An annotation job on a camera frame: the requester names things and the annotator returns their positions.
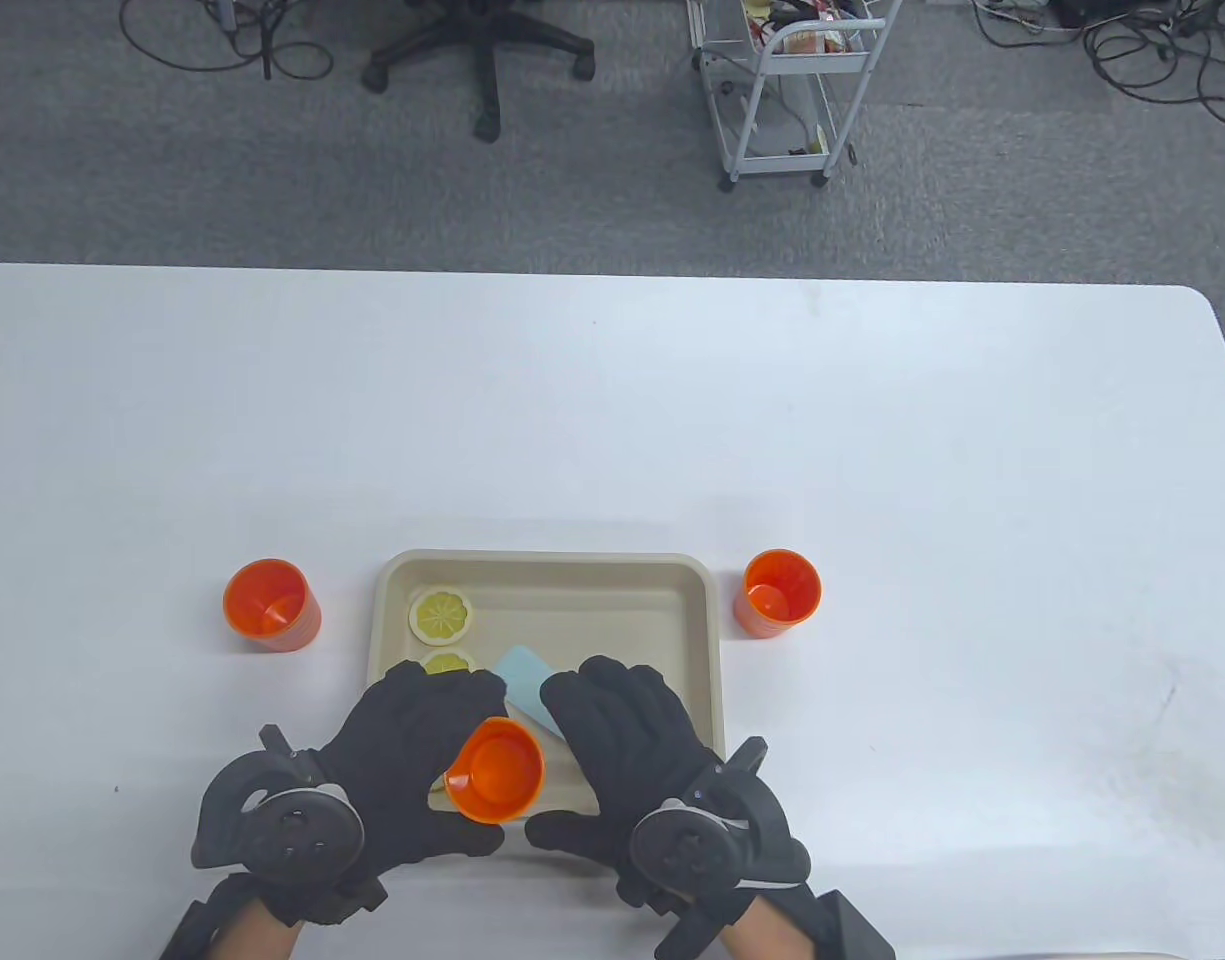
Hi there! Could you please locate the person's left hand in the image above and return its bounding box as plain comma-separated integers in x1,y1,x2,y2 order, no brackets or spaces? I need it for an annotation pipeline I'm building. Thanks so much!
317,660,510,886

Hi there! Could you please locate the person's right hand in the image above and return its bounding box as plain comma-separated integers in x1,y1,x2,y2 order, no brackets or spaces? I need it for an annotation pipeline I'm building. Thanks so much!
525,655,723,881

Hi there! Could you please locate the orange plastic cup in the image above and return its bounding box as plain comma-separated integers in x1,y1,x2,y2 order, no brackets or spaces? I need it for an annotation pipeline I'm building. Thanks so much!
734,549,823,638
222,558,323,653
442,716,546,824

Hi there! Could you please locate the beige food tray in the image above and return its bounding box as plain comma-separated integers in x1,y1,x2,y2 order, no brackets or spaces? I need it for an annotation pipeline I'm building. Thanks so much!
362,550,728,816

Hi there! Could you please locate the light blue dessert spatula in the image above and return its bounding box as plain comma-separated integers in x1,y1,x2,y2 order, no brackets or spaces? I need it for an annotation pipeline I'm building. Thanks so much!
489,645,573,746

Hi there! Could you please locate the person's right forearm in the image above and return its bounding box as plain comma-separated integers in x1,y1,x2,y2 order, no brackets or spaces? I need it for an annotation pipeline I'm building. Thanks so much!
717,895,823,960

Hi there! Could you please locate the person's left forearm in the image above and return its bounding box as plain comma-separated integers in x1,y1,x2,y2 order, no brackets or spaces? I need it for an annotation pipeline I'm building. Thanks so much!
207,900,303,960

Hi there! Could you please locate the black right hand controller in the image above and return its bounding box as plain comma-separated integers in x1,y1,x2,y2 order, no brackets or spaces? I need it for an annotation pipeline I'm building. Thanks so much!
617,737,813,960

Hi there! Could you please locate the black hand controller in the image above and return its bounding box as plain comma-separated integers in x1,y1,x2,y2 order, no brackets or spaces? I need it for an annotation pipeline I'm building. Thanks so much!
617,737,813,960
190,725,388,926

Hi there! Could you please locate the black left hand controller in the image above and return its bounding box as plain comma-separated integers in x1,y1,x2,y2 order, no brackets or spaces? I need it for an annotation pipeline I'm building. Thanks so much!
190,725,388,926

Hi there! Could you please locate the black office chair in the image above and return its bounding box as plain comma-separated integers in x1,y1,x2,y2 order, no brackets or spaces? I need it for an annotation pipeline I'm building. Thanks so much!
362,0,598,143

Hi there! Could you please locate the white wheeled cart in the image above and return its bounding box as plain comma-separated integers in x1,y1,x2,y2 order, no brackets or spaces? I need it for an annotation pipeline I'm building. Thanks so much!
688,0,903,191

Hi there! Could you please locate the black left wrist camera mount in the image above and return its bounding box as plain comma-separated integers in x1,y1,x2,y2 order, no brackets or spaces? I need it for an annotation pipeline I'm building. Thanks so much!
160,875,263,960

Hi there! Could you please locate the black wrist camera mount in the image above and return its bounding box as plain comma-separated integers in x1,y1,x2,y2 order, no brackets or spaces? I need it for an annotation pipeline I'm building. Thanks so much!
802,888,895,960
160,875,263,960

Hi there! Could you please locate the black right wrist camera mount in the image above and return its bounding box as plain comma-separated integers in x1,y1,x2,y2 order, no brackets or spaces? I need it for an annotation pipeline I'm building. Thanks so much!
802,888,895,960

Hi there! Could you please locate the black cable bundle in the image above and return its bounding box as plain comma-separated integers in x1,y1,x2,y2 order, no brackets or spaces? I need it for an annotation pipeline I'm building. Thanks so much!
120,0,335,81
972,0,1225,131

